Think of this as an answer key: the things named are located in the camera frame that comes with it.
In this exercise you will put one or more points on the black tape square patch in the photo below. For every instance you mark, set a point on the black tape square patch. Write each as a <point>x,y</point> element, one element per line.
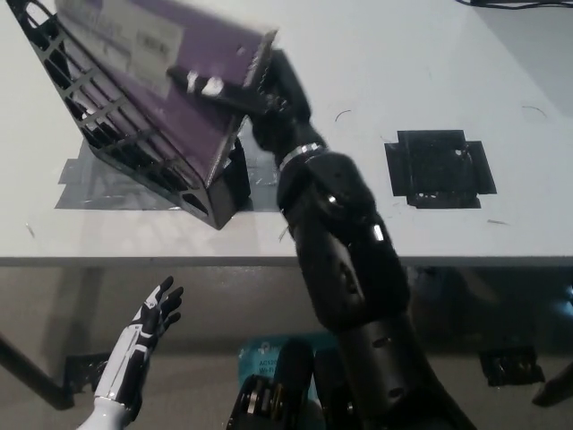
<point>438,170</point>

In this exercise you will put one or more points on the grey duct tape patch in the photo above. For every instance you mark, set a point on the grey duct tape patch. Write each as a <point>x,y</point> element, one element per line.
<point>264,179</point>

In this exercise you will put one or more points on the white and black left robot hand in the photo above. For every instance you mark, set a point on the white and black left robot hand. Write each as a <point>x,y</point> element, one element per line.
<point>134,345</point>

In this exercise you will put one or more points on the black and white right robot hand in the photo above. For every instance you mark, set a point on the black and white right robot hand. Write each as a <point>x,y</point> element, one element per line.
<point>286,116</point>

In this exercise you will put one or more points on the teal router box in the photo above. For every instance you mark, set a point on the teal router box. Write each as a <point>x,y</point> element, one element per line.
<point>257,358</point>

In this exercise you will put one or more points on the black lattice file holder shelf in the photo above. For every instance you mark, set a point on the black lattice file holder shelf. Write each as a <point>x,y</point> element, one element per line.
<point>224,201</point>

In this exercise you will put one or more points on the black metal table leg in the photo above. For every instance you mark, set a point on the black metal table leg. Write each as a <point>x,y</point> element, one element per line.
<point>31,372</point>

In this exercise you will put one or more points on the purple spiral-bound notebook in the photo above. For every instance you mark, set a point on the purple spiral-bound notebook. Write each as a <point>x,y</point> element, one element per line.
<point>197,45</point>

